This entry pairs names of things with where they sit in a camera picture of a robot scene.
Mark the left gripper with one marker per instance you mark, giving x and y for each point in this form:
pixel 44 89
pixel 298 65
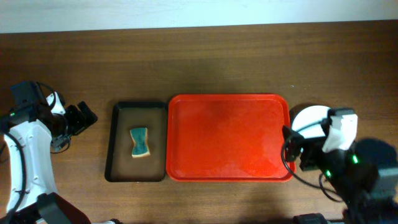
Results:
pixel 74 119

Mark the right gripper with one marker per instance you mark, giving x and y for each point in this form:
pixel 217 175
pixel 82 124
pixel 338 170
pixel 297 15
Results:
pixel 306 154

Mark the black plastic tray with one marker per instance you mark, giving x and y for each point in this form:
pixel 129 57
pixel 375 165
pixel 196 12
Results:
pixel 121 166

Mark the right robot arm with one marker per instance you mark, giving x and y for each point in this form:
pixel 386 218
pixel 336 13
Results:
pixel 364 176

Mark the red plastic tray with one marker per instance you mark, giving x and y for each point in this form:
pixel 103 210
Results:
pixel 227 138

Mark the light blue plate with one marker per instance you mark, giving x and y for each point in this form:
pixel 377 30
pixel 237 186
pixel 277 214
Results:
pixel 306 121

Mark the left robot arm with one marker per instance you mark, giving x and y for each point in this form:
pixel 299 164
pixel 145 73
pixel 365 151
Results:
pixel 32 132

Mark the green yellow sponge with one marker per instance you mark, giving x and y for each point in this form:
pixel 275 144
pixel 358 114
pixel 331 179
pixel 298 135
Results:
pixel 139 137

